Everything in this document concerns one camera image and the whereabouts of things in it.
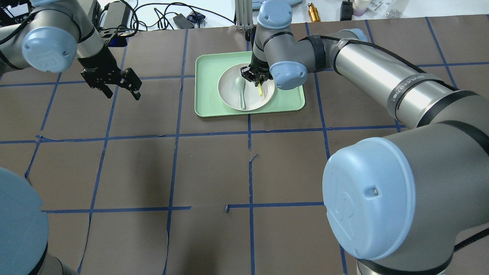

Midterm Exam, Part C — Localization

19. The aluminium extrusion post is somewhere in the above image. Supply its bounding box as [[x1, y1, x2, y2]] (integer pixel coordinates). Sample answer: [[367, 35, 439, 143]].
[[235, 0, 254, 30]]

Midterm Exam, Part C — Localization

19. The mint green plastic tray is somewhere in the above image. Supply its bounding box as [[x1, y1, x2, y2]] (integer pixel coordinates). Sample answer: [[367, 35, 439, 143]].
[[194, 52, 305, 117]]

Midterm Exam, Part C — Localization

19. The gold cylindrical bottle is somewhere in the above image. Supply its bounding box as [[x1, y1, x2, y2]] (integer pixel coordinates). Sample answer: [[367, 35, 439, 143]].
[[308, 2, 321, 23]]

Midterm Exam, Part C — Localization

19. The grey electronics box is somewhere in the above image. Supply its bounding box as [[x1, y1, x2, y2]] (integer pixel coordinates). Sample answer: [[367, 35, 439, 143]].
[[100, 1, 131, 29]]

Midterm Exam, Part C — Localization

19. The black cable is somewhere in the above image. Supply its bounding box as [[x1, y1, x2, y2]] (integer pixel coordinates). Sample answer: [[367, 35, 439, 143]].
[[130, 0, 235, 31]]

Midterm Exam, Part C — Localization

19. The black power adapter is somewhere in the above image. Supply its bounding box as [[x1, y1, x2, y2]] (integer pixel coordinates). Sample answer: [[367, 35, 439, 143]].
[[173, 13, 194, 29]]

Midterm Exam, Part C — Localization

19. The teal plastic spoon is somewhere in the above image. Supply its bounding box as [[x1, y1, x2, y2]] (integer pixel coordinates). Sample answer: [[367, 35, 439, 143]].
[[235, 76, 246, 110]]

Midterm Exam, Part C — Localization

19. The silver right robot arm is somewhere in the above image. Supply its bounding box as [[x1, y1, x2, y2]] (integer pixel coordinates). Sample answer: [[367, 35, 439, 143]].
[[241, 0, 488, 275]]

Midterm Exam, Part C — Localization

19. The white round plate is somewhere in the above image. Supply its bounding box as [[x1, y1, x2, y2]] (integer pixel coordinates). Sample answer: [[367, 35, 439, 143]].
[[218, 63, 277, 111]]

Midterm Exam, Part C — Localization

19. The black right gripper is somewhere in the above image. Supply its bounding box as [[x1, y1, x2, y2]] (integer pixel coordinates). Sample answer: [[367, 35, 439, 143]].
[[241, 54, 272, 86]]

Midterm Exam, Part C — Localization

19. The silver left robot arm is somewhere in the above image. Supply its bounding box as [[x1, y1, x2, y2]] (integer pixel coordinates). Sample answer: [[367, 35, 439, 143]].
[[1, 0, 252, 275]]

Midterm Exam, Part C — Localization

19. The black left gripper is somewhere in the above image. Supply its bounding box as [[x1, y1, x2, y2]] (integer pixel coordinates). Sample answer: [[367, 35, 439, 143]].
[[77, 46, 142, 100]]

